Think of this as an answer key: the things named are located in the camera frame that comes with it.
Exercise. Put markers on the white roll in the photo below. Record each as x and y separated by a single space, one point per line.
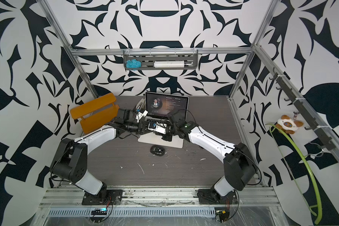
169 64

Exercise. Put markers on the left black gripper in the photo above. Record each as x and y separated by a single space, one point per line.
141 128

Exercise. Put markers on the grey hook rail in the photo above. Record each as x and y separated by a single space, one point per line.
312 118

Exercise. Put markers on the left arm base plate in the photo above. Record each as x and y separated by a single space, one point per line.
113 195

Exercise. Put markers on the orange two-tier stand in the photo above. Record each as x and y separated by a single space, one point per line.
96 113

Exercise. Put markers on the black wireless mouse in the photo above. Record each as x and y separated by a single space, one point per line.
157 150

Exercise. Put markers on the brown white plush toy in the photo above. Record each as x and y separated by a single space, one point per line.
288 125

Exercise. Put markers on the teal scrubber ball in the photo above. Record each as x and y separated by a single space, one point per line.
133 64

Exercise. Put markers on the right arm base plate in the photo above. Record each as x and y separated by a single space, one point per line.
210 196

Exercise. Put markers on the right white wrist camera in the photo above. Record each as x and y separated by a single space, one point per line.
160 129

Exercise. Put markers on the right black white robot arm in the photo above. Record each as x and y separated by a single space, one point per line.
239 166

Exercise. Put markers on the silver laptop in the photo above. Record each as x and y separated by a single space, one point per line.
159 107

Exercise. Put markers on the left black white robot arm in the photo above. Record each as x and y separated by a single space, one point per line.
71 159

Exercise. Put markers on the black silver stapler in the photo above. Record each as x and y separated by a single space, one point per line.
140 105

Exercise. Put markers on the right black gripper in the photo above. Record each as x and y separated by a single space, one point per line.
165 138

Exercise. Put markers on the grey wall tray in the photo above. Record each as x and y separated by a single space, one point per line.
190 58

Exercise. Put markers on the left small electronics board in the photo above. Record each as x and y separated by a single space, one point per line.
99 212

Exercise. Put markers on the small electronics board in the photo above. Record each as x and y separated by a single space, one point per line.
99 212
222 216

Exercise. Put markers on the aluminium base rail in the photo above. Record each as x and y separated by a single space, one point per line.
69 196

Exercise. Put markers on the right small electronics board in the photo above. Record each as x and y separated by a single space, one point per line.
222 216

